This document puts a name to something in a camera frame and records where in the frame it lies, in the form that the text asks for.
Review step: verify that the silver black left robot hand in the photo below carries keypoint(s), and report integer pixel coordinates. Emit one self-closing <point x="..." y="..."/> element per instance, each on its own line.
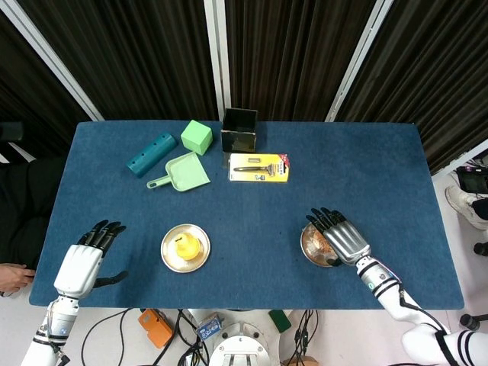
<point x="78" y="267"/>

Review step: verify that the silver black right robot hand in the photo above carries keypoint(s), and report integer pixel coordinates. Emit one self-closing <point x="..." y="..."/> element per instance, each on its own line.
<point x="348" y="244"/>

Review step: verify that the pastry bun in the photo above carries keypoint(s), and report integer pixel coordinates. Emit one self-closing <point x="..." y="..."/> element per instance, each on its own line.
<point x="316" y="242"/>

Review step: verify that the yellow pear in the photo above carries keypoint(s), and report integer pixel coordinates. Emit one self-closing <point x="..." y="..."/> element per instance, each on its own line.
<point x="187" y="248"/>

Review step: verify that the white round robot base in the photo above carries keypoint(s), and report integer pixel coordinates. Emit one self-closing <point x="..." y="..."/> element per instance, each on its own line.
<point x="244" y="343"/>

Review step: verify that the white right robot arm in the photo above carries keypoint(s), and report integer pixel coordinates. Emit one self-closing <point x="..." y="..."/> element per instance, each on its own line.
<point x="389" y="301"/>

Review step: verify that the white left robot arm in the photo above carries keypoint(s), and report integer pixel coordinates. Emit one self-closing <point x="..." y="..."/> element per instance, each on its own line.
<point x="57" y="324"/>

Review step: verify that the round steel plate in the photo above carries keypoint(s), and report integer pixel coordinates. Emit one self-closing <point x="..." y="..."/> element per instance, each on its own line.
<point x="309" y="252"/>
<point x="167" y="253"/>

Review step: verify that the bystander bare hand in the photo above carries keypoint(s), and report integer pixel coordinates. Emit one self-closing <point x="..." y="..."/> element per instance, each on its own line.
<point x="13" y="278"/>

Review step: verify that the bystander black clothing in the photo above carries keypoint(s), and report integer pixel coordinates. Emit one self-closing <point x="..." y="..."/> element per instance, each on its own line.
<point x="26" y="206"/>

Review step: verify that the orange handheld device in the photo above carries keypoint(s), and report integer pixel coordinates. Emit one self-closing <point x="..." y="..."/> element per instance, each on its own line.
<point x="156" y="328"/>

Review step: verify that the dark green flat device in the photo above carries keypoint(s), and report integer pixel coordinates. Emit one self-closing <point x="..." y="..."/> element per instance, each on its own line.
<point x="280" y="320"/>

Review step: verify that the blue table cloth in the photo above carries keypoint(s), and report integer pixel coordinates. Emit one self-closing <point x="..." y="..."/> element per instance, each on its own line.
<point x="248" y="206"/>

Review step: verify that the white sneaker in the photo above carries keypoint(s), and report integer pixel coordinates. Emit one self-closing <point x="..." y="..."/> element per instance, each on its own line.
<point x="461" y="204"/>

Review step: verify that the black caster wheel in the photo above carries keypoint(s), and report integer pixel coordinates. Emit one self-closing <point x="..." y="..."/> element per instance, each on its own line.
<point x="469" y="322"/>
<point x="481" y="248"/>

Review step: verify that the teal half-cylinder holder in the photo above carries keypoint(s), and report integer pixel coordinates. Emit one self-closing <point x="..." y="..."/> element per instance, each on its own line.
<point x="150" y="155"/>

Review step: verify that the light green plastic dustpan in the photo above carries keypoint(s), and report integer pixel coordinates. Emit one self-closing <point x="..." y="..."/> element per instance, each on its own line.
<point x="187" y="173"/>

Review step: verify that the blue white small box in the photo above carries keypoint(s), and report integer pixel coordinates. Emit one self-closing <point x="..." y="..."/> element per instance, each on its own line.
<point x="209" y="327"/>

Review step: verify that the dark square open box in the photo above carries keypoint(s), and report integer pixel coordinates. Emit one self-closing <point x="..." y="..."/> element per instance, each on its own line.
<point x="238" y="143"/>

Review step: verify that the dark pleated curtain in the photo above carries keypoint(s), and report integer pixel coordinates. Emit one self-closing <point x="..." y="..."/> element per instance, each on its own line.
<point x="289" y="57"/>
<point x="133" y="57"/>
<point x="438" y="76"/>
<point x="30" y="99"/>

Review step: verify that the light green foam cube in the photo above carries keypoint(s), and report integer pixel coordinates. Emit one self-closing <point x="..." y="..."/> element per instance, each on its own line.
<point x="195" y="137"/>

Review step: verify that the white frame post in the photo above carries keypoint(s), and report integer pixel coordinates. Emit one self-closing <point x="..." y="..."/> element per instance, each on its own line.
<point x="461" y="158"/>
<point x="218" y="57"/>
<point x="49" y="57"/>
<point x="358" y="57"/>

